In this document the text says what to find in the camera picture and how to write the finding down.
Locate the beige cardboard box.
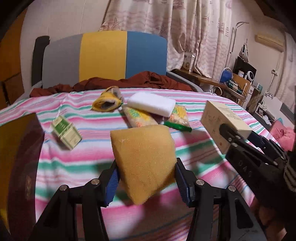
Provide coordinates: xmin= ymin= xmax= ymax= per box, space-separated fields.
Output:
xmin=200 ymin=100 xmax=253 ymax=155

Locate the orange wooden wardrobe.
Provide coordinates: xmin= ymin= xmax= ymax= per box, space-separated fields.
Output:
xmin=1 ymin=10 xmax=27 ymax=109

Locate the white carton on desk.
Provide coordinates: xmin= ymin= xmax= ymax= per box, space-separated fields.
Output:
xmin=182 ymin=52 xmax=196 ymax=72

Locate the pink patterned curtain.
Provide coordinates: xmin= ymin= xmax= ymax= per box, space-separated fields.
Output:
xmin=100 ymin=0 xmax=232 ymax=79

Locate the gold metal tin box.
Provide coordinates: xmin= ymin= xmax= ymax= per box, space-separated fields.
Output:
xmin=1 ymin=113 xmax=45 ymax=240

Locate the Weidan snack packet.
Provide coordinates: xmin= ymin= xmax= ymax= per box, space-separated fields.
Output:
xmin=122 ymin=104 xmax=158 ymax=128
xmin=164 ymin=104 xmax=192 ymax=132

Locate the white air conditioner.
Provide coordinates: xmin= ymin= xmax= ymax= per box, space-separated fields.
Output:
xmin=255 ymin=34 xmax=285 ymax=52

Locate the white foam block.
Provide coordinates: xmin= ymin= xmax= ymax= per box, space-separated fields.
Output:
xmin=127 ymin=92 xmax=176 ymax=118

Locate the yellow grey glove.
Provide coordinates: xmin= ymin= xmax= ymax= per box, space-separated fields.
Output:
xmin=92 ymin=86 xmax=124 ymax=112

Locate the green white small carton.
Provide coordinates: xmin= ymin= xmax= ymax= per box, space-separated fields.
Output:
xmin=51 ymin=115 xmax=82 ymax=150

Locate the dark red blanket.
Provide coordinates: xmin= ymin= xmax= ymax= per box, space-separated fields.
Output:
xmin=30 ymin=71 xmax=193 ymax=97

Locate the yellow sponge block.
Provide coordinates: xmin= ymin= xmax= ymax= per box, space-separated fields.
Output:
xmin=110 ymin=125 xmax=177 ymax=205

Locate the wooden bedside desk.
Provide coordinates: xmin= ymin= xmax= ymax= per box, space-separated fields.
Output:
xmin=172 ymin=69 xmax=246 ymax=103

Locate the blue desk lamp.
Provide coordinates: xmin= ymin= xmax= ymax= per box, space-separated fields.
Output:
xmin=219 ymin=67 xmax=233 ymax=83

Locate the grey yellow blue headboard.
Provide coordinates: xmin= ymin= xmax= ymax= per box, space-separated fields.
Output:
xmin=42 ymin=31 xmax=167 ymax=88

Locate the black rolled mat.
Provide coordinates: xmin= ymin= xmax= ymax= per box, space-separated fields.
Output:
xmin=31 ymin=36 xmax=50 ymax=86

